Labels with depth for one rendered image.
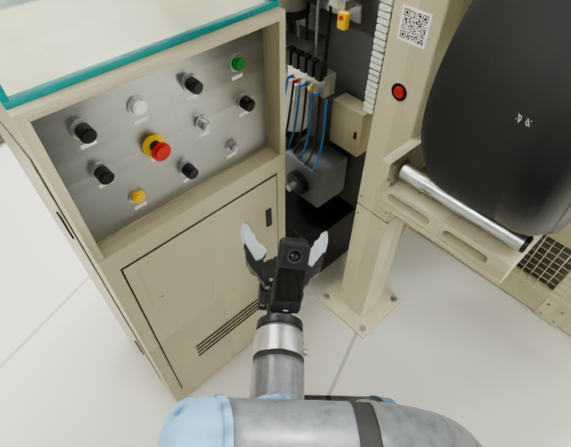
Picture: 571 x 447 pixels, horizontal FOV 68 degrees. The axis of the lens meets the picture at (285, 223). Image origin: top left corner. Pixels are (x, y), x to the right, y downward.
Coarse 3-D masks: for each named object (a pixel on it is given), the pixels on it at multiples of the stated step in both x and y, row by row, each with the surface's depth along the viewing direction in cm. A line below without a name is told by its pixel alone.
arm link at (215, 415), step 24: (192, 408) 28; (216, 408) 27; (240, 408) 28; (264, 408) 28; (288, 408) 28; (312, 408) 28; (336, 408) 28; (360, 408) 28; (168, 432) 26; (192, 432) 26; (216, 432) 25; (240, 432) 25; (264, 432) 25; (288, 432) 25; (312, 432) 26; (336, 432) 26; (360, 432) 26
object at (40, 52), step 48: (0, 0) 55; (48, 0) 59; (96, 0) 63; (144, 0) 68; (192, 0) 74; (240, 0) 81; (0, 48) 58; (48, 48) 62; (96, 48) 67; (144, 48) 73; (0, 96) 61
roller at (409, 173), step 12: (408, 168) 106; (408, 180) 107; (420, 180) 104; (432, 180) 103; (432, 192) 103; (444, 192) 101; (444, 204) 102; (456, 204) 99; (468, 216) 98; (480, 216) 96; (492, 228) 95; (504, 228) 94; (504, 240) 94; (516, 240) 92; (528, 240) 91
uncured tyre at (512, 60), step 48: (480, 0) 67; (528, 0) 61; (480, 48) 65; (528, 48) 61; (432, 96) 76; (480, 96) 67; (528, 96) 62; (432, 144) 79; (480, 144) 70; (528, 144) 64; (480, 192) 78; (528, 192) 69
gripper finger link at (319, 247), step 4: (324, 232) 75; (320, 236) 74; (324, 236) 74; (316, 240) 73; (320, 240) 73; (324, 240) 73; (316, 244) 73; (320, 244) 73; (324, 244) 73; (312, 248) 72; (316, 248) 72; (320, 248) 72; (324, 248) 72; (312, 252) 71; (316, 252) 71; (320, 252) 72; (312, 256) 71; (316, 256) 71; (312, 260) 70; (316, 260) 70; (312, 264) 70
